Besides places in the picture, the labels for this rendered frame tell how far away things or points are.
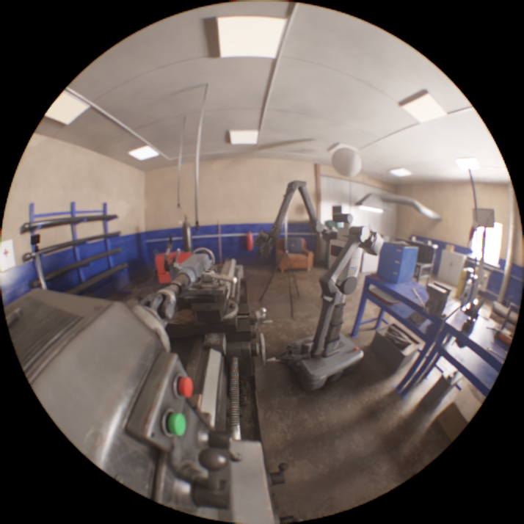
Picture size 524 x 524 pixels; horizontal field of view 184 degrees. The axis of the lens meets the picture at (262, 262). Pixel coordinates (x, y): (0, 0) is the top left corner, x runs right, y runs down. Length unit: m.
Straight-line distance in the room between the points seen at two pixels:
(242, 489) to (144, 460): 0.41
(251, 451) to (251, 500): 0.19
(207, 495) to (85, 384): 0.21
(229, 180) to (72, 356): 5.07
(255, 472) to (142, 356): 0.51
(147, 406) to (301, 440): 1.35
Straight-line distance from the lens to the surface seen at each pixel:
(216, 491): 0.30
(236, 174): 5.15
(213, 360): 0.80
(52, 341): 0.23
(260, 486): 0.64
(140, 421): 0.19
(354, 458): 1.56
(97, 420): 0.19
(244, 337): 0.91
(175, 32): 2.22
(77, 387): 0.20
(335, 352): 1.66
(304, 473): 1.45
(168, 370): 0.22
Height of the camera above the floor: 1.43
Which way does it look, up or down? 15 degrees down
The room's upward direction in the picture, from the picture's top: 1 degrees counter-clockwise
